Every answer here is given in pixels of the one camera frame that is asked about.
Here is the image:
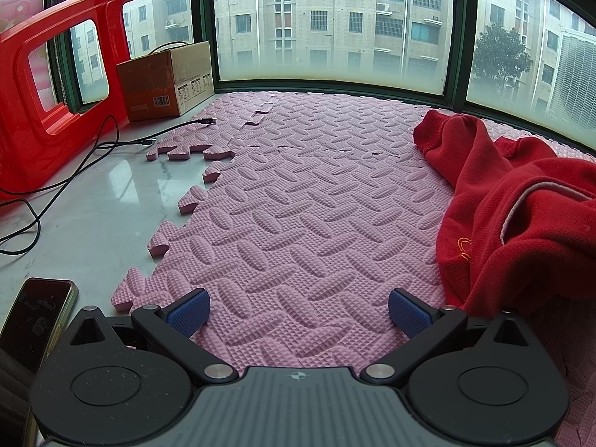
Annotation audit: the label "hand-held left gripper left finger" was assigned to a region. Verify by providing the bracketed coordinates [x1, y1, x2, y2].
[70, 288, 234, 387]

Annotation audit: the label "pink foam floor mat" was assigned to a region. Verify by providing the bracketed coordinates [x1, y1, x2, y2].
[111, 91, 596, 447]

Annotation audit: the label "dark green window frame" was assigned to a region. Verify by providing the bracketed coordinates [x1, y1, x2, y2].
[44, 0, 596, 124]

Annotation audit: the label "white louvered panel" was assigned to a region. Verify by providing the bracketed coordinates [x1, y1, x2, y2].
[549, 28, 596, 124]

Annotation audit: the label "black cable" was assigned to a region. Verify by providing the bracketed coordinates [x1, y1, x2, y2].
[0, 115, 218, 196]
[0, 139, 156, 256]

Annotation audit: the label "green tree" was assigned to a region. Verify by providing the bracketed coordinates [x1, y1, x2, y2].
[471, 23, 534, 98]

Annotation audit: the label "beige apartment building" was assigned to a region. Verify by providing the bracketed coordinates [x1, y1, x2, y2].
[70, 0, 596, 117]

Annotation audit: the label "brown cardboard box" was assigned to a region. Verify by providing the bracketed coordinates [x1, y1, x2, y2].
[115, 40, 216, 123]

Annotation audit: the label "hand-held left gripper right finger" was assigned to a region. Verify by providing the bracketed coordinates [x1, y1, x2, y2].
[360, 288, 532, 386]

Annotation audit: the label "red sweatpants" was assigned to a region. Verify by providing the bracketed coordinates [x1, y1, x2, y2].
[413, 109, 596, 320]

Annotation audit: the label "red plastic stool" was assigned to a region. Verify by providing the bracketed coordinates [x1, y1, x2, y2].
[0, 0, 146, 195]

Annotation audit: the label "black smartphone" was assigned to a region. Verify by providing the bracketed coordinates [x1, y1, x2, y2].
[0, 278, 79, 373]

